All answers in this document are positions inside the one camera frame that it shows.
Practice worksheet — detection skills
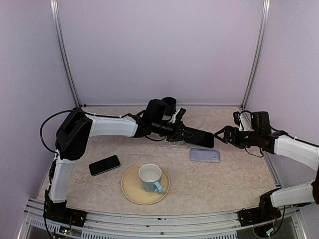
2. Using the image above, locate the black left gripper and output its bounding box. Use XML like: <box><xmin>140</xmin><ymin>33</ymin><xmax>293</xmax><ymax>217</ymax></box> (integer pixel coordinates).
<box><xmin>153</xmin><ymin>119</ymin><xmax>195</xmax><ymax>142</ymax></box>

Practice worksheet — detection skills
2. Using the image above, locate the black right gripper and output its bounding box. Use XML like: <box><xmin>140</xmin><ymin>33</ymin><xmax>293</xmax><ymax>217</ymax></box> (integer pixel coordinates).
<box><xmin>215</xmin><ymin>125</ymin><xmax>261</xmax><ymax>148</ymax></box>

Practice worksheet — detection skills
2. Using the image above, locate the black smartphone with teal edge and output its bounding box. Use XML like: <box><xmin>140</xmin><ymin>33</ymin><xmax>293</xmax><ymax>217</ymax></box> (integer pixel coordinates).
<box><xmin>184</xmin><ymin>127</ymin><xmax>215</xmax><ymax>148</ymax></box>

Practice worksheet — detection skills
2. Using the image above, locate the lilac phone case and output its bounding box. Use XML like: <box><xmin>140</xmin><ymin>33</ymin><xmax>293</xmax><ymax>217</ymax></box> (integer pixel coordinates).
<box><xmin>189</xmin><ymin>148</ymin><xmax>221</xmax><ymax>163</ymax></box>

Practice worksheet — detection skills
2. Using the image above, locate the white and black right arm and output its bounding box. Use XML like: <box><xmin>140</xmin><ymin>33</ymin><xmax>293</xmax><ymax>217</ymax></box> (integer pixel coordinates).
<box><xmin>215</xmin><ymin>111</ymin><xmax>319</xmax><ymax>221</ymax></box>

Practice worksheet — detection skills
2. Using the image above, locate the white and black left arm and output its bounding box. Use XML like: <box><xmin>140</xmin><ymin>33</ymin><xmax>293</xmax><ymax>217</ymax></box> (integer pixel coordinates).
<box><xmin>46</xmin><ymin>99</ymin><xmax>195</xmax><ymax>222</ymax></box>

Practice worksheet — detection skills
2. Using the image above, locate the dark green cup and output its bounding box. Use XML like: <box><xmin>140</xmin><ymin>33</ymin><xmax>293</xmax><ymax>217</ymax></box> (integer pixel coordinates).
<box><xmin>162</xmin><ymin>97</ymin><xmax>176</xmax><ymax>117</ymax></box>

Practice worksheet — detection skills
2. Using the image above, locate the blue mug with white inside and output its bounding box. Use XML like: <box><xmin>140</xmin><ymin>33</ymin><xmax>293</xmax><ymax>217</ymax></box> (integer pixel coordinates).
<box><xmin>138</xmin><ymin>164</ymin><xmax>163</xmax><ymax>194</ymax></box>

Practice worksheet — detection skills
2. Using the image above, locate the beige round plate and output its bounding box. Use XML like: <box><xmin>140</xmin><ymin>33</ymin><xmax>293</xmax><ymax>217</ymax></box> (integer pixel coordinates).
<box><xmin>121</xmin><ymin>164</ymin><xmax>170</xmax><ymax>205</ymax></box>

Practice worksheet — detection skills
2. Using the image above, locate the black smartphone on table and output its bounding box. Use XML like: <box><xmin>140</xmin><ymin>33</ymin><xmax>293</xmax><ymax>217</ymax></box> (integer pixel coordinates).
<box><xmin>89</xmin><ymin>155</ymin><xmax>121</xmax><ymax>176</ymax></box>

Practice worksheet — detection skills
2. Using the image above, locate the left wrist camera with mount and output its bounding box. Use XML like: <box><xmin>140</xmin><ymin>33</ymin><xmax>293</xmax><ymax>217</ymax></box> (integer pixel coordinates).
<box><xmin>170</xmin><ymin>108</ymin><xmax>186</xmax><ymax>123</ymax></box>

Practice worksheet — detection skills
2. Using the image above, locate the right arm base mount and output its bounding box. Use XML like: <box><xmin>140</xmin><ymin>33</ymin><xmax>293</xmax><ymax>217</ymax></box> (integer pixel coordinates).
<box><xmin>237</xmin><ymin>193</ymin><xmax>282</xmax><ymax>227</ymax></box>

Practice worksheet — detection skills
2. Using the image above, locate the right aluminium frame post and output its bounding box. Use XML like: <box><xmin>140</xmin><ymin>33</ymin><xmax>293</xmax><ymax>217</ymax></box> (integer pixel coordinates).
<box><xmin>241</xmin><ymin>0</ymin><xmax>271</xmax><ymax>109</ymax></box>

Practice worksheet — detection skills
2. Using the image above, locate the aluminium frame post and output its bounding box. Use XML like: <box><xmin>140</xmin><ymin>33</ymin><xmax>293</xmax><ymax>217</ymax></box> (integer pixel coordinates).
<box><xmin>241</xmin><ymin>0</ymin><xmax>271</xmax><ymax>109</ymax></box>
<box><xmin>49</xmin><ymin>0</ymin><xmax>81</xmax><ymax>107</ymax></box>

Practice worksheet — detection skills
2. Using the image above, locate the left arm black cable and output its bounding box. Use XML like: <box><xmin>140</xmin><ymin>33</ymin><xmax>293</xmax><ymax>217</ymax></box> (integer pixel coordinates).
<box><xmin>39</xmin><ymin>110</ymin><xmax>133</xmax><ymax>154</ymax></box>

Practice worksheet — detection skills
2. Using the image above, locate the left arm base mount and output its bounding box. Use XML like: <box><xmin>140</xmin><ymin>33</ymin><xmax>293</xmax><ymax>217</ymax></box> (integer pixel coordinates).
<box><xmin>43</xmin><ymin>201</ymin><xmax>87</xmax><ymax>227</ymax></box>

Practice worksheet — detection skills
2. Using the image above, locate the front aluminium rail base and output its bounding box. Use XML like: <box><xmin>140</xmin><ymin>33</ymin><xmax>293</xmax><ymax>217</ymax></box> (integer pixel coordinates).
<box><xmin>17</xmin><ymin>196</ymin><xmax>307</xmax><ymax>239</ymax></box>

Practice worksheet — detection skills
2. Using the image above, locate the left aluminium frame post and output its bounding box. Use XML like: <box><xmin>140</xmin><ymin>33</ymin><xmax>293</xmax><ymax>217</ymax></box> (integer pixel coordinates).
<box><xmin>49</xmin><ymin>0</ymin><xmax>81</xmax><ymax>107</ymax></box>

